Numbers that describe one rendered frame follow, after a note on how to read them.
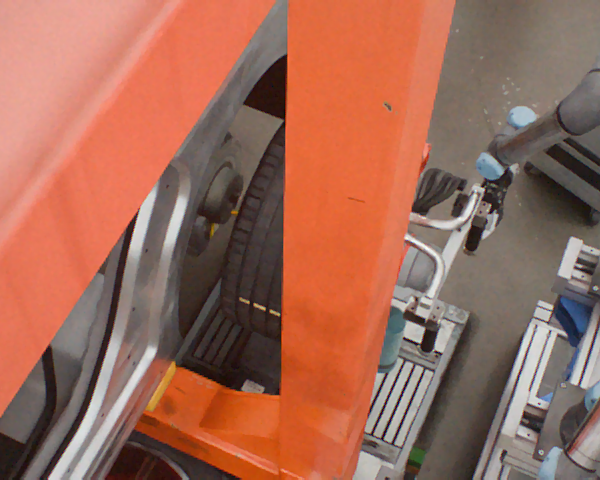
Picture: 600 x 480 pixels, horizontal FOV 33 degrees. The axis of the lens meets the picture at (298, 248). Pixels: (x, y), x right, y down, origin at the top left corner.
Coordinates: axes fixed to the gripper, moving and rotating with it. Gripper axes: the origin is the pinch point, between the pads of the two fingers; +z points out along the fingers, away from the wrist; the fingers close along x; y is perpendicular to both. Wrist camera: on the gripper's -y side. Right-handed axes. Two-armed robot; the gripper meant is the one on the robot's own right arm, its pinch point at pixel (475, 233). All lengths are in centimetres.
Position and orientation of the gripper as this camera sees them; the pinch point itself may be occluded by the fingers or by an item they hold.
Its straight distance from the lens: 279.3
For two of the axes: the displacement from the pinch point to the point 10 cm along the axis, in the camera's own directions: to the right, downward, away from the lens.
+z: -4.2, 7.7, -4.8
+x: 9.1, 3.7, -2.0
